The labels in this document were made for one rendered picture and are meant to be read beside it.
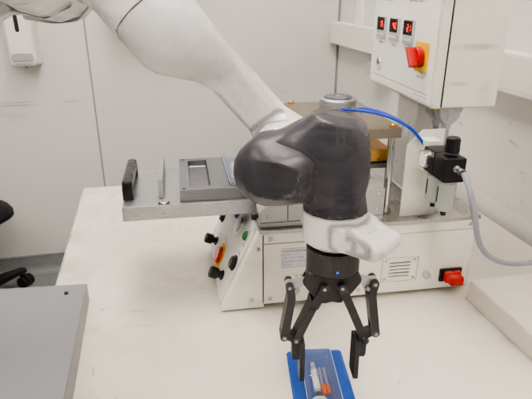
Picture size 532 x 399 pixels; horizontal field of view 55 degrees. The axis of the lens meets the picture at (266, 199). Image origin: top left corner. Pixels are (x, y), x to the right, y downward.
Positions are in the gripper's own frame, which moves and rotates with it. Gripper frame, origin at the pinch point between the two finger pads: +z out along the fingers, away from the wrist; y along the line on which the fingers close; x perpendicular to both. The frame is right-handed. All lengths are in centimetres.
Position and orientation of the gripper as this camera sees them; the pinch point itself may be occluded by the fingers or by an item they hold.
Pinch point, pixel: (327, 359)
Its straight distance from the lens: 83.6
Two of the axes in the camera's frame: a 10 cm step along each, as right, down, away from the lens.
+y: -10.0, 0.3, -0.5
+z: 0.1, 9.3, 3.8
